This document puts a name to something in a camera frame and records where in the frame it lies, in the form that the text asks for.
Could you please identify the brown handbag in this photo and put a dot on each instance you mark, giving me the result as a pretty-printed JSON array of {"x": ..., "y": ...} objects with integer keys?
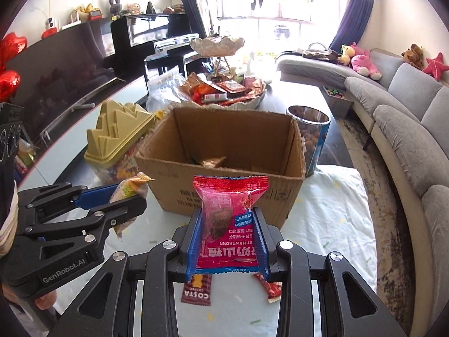
[{"x": 317, "y": 54}]

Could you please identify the hanging denim shorts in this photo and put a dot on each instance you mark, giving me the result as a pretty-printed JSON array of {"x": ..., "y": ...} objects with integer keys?
[{"x": 282, "y": 32}]

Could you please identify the yellow snack packet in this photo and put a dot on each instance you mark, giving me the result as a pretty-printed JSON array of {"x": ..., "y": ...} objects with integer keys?
[{"x": 128, "y": 187}]

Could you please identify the patterned rug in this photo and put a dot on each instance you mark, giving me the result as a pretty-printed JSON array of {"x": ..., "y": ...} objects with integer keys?
[{"x": 382, "y": 217}]

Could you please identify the red ornament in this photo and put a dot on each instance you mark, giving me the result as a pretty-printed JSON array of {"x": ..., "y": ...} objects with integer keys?
[{"x": 49, "y": 33}]

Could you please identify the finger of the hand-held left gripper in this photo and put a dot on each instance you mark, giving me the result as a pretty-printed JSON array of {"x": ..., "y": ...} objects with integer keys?
[
  {"x": 98, "y": 193},
  {"x": 119, "y": 212}
]

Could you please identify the small pink doll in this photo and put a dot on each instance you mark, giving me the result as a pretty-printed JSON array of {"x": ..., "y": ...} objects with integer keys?
[{"x": 133, "y": 8}]

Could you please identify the curved black television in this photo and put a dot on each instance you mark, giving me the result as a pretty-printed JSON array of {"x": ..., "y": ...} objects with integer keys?
[{"x": 63, "y": 73}]

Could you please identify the person's left hand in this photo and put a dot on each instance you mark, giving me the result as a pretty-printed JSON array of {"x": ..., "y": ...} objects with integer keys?
[{"x": 47, "y": 298}]

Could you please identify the yellow plush toy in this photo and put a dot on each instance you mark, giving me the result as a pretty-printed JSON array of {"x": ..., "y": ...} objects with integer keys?
[{"x": 345, "y": 54}]

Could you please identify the blue curtain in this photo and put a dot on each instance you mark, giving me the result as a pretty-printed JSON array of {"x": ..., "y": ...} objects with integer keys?
[
  {"x": 354, "y": 7},
  {"x": 189, "y": 0}
]

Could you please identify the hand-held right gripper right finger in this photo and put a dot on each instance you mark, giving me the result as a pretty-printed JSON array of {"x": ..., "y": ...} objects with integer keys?
[{"x": 260, "y": 249}]

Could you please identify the small red snack packet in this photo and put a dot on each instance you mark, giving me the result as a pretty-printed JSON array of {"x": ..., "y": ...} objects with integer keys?
[{"x": 270, "y": 288}]

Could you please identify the candy jar yellow castle lid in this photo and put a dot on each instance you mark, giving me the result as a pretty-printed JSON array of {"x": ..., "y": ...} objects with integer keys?
[{"x": 112, "y": 130}]

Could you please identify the grey sofa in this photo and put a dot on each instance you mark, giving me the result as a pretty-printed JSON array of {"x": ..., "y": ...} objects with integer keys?
[{"x": 403, "y": 112}]

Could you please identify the gold ornament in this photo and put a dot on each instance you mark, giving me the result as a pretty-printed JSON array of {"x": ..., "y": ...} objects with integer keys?
[{"x": 86, "y": 8}]

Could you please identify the clear cylindrical snack jar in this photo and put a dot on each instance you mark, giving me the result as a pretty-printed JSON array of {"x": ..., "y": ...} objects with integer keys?
[{"x": 312, "y": 137}]

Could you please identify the white tiered snack stand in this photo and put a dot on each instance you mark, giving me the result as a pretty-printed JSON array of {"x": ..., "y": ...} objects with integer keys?
[{"x": 217, "y": 45}]

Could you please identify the small white camera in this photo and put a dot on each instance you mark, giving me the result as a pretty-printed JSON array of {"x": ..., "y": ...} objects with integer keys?
[{"x": 51, "y": 23}]

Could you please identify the black piano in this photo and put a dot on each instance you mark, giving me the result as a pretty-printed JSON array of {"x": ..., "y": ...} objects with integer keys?
[{"x": 147, "y": 28}]

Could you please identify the brown cardboard box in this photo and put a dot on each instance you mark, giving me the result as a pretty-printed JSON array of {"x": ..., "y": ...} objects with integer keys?
[{"x": 224, "y": 137}]

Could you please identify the grey rabbit figurine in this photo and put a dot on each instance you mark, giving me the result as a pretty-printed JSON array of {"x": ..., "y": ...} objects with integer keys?
[{"x": 115, "y": 7}]

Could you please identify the clear plastic bag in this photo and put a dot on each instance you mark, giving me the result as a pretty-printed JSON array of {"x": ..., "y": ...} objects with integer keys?
[{"x": 165, "y": 87}]

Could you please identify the brown plush toy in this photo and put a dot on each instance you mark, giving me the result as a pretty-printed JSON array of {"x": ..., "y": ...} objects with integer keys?
[{"x": 414, "y": 56}]

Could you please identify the pink star plush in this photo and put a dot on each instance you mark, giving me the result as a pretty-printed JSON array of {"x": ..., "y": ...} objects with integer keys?
[{"x": 436, "y": 66}]

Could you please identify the black metronome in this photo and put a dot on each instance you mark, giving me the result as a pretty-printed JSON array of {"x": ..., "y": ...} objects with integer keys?
[{"x": 151, "y": 9}]

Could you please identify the grey toy bin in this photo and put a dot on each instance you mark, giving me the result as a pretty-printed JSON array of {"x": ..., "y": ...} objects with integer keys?
[{"x": 338, "y": 103}]

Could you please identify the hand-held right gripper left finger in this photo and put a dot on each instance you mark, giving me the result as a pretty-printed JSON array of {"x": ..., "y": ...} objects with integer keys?
[{"x": 193, "y": 249}]

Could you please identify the pile of snacks in stand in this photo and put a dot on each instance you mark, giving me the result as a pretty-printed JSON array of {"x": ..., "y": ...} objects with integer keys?
[{"x": 224, "y": 89}]

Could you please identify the red heart balloon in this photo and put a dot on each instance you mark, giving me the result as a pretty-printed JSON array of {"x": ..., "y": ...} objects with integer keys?
[
  {"x": 12, "y": 45},
  {"x": 8, "y": 84}
]

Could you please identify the dark red coffee packet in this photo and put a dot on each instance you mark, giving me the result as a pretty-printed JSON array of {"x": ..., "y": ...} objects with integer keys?
[{"x": 196, "y": 291}]

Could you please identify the large red snack packet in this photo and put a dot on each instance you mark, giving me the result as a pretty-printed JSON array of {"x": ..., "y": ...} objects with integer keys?
[{"x": 228, "y": 217}]

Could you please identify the light blue confetti tablecloth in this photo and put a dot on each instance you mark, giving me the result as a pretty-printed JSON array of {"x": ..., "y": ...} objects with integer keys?
[{"x": 329, "y": 217}]

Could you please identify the pink plush toy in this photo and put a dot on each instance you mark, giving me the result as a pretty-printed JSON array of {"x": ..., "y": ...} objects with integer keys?
[{"x": 364, "y": 63}]

